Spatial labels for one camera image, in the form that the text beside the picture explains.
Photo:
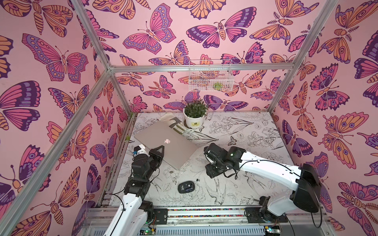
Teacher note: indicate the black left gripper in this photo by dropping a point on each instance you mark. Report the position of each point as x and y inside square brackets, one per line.
[155, 156]

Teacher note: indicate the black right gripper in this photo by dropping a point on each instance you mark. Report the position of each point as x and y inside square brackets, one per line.
[212, 158]

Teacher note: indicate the silver laptop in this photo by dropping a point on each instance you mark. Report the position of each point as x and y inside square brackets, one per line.
[177, 148]

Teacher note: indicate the black wireless mouse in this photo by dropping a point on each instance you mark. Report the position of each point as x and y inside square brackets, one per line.
[186, 187]

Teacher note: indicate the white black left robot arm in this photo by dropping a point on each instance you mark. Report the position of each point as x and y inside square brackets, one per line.
[134, 211]

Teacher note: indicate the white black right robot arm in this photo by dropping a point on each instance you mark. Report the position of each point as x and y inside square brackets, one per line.
[303, 186]

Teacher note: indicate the white grey work glove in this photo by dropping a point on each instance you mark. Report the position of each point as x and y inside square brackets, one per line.
[173, 122]

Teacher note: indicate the green plant in white pot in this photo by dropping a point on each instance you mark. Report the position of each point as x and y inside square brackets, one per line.
[195, 113]

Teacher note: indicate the green ball in basket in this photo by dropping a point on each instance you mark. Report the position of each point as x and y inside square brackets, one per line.
[218, 86]

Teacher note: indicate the white wire wall basket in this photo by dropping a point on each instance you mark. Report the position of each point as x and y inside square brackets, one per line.
[203, 77]

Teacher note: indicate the aluminium frame struts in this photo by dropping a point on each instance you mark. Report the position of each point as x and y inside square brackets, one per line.
[17, 67]

